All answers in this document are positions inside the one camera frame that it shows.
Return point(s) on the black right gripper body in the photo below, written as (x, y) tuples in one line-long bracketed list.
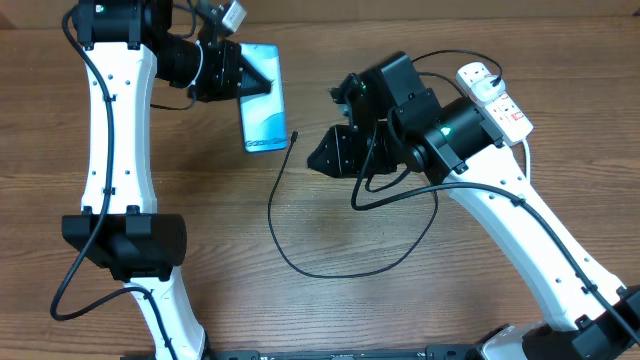
[(383, 157)]

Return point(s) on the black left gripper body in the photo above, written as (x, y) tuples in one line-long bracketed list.
[(216, 79)]

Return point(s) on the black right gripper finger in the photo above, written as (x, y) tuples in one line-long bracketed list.
[(326, 158), (343, 94)]

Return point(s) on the blue Galaxy smartphone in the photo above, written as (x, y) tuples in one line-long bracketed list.
[(263, 116)]

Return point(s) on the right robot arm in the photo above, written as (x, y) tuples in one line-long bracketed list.
[(464, 149)]

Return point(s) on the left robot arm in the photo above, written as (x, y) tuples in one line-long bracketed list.
[(126, 46)]

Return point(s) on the white charger plug adapter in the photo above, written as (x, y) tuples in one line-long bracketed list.
[(487, 90)]

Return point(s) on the white power strip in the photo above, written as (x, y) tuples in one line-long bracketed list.
[(503, 111)]

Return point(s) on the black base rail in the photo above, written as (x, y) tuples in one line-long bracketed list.
[(430, 352)]

